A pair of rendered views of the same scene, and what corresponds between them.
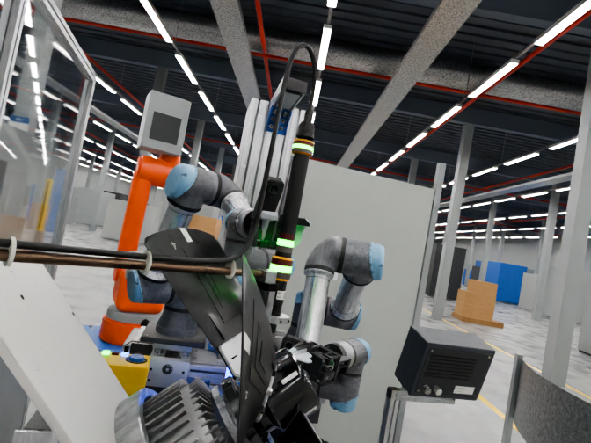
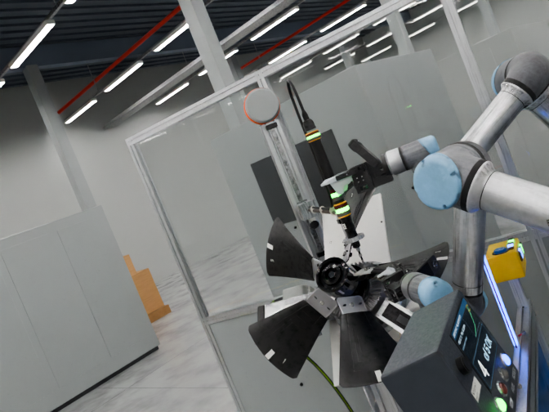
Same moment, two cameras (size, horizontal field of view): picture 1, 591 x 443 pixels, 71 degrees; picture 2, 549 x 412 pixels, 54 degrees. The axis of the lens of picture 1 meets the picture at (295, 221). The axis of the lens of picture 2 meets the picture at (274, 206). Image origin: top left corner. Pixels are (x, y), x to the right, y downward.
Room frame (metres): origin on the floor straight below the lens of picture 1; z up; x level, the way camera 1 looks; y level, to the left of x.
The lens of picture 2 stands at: (1.87, -1.34, 1.59)
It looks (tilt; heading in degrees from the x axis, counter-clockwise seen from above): 3 degrees down; 134
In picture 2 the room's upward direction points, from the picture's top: 22 degrees counter-clockwise
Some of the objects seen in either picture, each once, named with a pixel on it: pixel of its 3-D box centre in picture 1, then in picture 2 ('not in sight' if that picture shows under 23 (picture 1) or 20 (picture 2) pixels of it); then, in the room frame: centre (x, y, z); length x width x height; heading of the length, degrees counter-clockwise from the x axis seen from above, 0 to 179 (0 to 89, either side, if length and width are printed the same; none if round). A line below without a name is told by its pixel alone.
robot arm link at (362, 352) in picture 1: (352, 353); (430, 293); (1.17, -0.22, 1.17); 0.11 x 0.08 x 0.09; 142
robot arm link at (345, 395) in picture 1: (339, 388); not in sight; (1.17, -0.20, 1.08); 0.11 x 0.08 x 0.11; 87
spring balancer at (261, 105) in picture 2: not in sight; (261, 106); (0.27, 0.47, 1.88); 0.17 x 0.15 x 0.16; 16
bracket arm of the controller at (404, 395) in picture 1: (421, 395); not in sight; (1.34, -0.50, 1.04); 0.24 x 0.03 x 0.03; 106
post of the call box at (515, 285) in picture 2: not in sight; (517, 288); (1.10, 0.39, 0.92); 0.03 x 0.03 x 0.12; 16
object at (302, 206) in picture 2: not in sight; (306, 209); (0.34, 0.41, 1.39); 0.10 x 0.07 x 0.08; 141
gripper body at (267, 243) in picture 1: (264, 228); (370, 173); (0.94, 0.07, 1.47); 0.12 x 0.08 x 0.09; 25
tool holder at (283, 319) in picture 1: (273, 295); (347, 226); (0.82, 0.02, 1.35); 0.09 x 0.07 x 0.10; 141
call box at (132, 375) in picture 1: (114, 377); (506, 261); (1.10, 0.39, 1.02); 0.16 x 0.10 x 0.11; 106
